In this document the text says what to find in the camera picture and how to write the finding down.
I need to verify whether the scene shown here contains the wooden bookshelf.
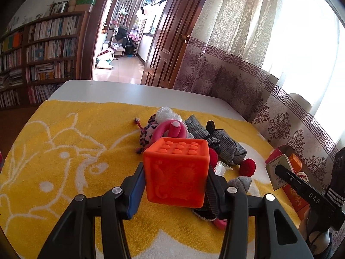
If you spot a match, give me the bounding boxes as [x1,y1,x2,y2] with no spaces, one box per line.
[0,11,91,111]

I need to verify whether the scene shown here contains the small orange box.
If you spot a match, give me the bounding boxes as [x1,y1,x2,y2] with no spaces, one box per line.
[287,153,304,172]

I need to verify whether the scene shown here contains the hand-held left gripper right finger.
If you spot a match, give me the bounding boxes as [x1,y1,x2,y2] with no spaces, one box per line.
[207,169,314,259]

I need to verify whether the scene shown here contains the wooden door frame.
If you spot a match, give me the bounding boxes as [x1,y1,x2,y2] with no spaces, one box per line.
[81,0,122,81]

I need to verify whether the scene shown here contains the red cardboard box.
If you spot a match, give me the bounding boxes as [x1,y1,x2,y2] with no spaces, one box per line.
[265,145,316,222]

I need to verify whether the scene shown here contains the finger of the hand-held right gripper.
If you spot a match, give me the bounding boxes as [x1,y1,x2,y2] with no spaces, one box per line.
[275,165,310,197]

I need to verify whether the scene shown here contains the person's right forearm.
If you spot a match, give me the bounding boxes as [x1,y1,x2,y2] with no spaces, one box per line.
[325,147,345,208]

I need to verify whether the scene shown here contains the dark wooden door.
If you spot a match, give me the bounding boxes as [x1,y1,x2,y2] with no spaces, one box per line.
[140,0,216,88]

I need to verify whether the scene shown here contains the clear plastic wrap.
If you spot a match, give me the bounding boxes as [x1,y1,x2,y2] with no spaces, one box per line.
[156,107,182,123]

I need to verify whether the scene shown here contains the white patterned curtain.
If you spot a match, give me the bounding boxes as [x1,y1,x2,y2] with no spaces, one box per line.
[172,0,345,192]

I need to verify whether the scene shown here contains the orange studded rubber cube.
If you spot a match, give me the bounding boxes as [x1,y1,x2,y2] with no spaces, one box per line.
[143,137,211,209]

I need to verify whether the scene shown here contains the rows of books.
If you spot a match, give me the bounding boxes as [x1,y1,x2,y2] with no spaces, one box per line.
[0,15,81,108]

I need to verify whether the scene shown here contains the yellow patterned towel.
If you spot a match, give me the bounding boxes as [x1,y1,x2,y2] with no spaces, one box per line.
[0,100,301,259]

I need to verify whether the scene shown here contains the white coat rack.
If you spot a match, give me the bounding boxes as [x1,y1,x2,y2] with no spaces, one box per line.
[114,4,128,46]

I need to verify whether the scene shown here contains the dark clothes pile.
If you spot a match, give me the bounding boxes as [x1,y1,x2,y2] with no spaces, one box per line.
[116,24,131,45]

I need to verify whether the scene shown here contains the hanging pink white garment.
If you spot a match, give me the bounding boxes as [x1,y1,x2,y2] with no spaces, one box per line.
[135,4,151,19]

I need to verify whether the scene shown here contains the grey sock with black toe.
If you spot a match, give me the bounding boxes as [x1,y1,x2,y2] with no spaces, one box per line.
[185,115,248,166]

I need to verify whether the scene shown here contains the picture frame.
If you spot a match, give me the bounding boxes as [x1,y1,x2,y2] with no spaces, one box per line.
[50,2,68,15]

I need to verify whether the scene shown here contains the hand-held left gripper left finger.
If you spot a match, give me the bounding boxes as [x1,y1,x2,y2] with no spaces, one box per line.
[38,162,146,259]

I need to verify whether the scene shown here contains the grey sock with dark cuff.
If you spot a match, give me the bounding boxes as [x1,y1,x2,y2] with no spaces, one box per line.
[192,176,252,222]

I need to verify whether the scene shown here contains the white armchair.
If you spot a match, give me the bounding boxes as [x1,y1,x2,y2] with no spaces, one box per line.
[112,43,125,57]

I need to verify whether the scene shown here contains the white bag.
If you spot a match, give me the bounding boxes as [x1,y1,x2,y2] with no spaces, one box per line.
[96,50,115,70]

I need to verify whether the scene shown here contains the leopard print fabric pouch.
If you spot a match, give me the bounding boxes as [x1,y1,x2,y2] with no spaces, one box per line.
[133,114,163,155]

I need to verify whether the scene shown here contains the beige small carton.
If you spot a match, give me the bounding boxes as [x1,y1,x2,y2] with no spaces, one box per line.
[265,154,293,191]

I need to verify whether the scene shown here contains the pink striped cloth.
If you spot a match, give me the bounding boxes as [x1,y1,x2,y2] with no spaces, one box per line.
[128,19,141,41]

